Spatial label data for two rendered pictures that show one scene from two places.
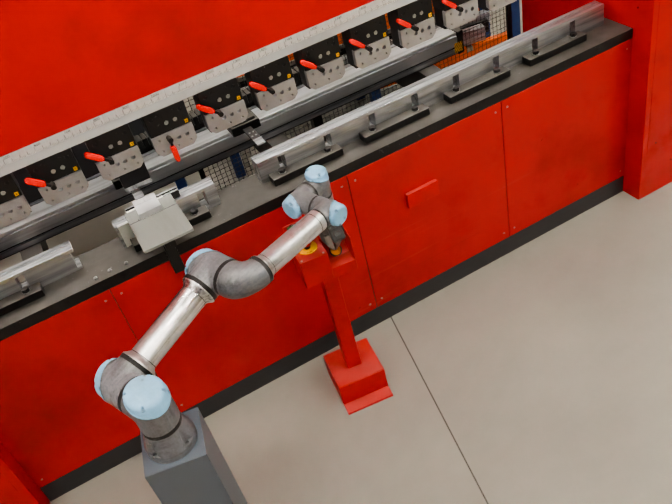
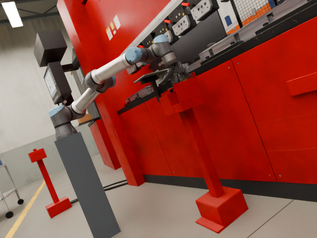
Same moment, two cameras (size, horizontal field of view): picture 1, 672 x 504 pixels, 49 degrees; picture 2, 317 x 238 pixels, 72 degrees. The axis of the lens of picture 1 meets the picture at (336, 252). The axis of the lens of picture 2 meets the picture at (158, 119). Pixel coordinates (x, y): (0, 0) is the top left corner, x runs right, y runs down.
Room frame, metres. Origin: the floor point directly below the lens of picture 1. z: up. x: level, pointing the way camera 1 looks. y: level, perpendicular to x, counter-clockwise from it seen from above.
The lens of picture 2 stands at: (1.57, -1.12, 0.71)
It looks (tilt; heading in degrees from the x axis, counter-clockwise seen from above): 2 degrees down; 74
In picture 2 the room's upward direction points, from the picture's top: 21 degrees counter-clockwise
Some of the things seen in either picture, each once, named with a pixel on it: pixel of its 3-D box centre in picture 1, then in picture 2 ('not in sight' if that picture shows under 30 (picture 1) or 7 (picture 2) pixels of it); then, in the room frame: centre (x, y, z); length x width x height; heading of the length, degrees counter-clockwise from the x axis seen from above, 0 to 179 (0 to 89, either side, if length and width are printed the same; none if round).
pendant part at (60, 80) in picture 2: not in sight; (56, 84); (1.38, 1.58, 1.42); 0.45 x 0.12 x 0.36; 109
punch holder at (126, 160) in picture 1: (113, 148); (153, 46); (2.28, 0.64, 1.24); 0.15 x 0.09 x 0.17; 108
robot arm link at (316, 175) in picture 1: (317, 183); (162, 46); (2.08, 0.00, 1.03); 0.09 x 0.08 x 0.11; 131
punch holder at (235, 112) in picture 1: (220, 102); (182, 20); (2.41, 0.26, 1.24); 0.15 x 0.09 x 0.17; 108
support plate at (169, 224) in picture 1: (158, 222); (151, 75); (2.15, 0.57, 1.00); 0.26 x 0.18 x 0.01; 18
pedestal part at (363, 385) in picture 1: (357, 375); (218, 206); (2.06, 0.05, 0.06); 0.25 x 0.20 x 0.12; 11
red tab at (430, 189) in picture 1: (422, 193); (307, 83); (2.46, -0.41, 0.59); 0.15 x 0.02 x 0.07; 108
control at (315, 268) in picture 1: (320, 247); (179, 95); (2.09, 0.05, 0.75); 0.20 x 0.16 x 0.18; 101
